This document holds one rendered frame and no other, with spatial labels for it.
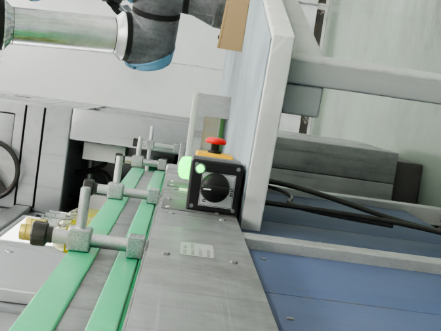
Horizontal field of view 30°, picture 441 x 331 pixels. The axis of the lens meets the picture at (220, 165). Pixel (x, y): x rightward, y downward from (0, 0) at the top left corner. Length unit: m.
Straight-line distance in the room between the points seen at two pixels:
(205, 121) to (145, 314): 1.40
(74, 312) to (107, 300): 0.05
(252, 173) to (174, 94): 4.36
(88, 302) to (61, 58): 4.93
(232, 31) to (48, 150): 1.20
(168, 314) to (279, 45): 0.60
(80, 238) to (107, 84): 4.69
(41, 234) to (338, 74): 0.53
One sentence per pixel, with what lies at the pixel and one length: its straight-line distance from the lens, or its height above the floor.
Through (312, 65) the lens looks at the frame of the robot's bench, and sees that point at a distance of 1.24.
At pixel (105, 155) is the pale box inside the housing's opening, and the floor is 1.12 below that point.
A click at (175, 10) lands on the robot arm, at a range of 1.96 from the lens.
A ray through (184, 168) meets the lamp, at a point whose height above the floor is 0.84.
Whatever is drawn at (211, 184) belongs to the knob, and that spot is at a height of 0.80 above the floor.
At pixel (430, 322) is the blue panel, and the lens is 0.88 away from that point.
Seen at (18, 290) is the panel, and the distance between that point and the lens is 1.77.
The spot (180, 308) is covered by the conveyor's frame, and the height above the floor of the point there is 0.84.
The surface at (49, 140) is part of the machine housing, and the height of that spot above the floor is 1.31.
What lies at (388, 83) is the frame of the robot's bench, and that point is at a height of 0.56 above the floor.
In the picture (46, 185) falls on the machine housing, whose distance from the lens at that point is 2.90.
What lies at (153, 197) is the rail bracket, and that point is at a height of 0.89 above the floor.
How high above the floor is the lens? 0.85
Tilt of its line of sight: 3 degrees down
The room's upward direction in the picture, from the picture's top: 82 degrees counter-clockwise
